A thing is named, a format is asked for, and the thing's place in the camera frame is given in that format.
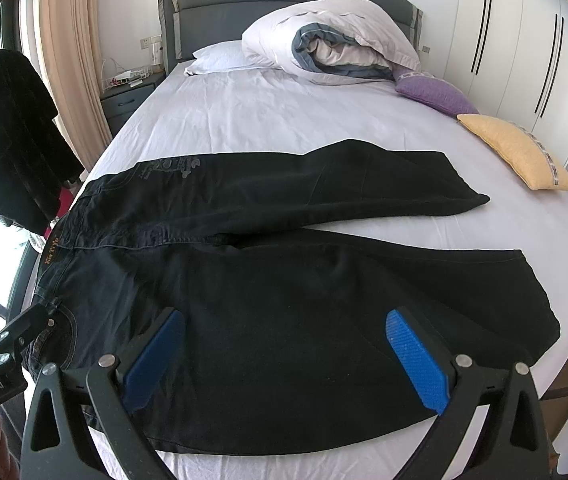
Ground black denim pants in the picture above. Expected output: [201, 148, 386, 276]
[25, 140, 560, 455]

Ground yellow cushion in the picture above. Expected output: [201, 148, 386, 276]
[456, 114, 568, 192]

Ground grey nightstand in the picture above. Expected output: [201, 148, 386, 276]
[101, 73, 166, 138]

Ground white power strip on nightstand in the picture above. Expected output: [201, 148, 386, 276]
[104, 66, 152, 89]

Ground white bed sheet mattress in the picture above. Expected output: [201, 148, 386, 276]
[74, 70, 568, 479]

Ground purple cushion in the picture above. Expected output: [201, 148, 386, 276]
[394, 67, 478, 118]

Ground beige curtain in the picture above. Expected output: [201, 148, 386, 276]
[40, 0, 112, 171]

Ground white pillow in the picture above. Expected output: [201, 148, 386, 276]
[183, 40, 269, 77]

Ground grey upholstered headboard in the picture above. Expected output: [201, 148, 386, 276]
[158, 0, 422, 74]

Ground folded white grey duvet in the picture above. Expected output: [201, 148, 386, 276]
[242, 0, 421, 86]

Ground white wardrobe with black handles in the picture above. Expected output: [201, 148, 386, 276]
[444, 0, 568, 170]

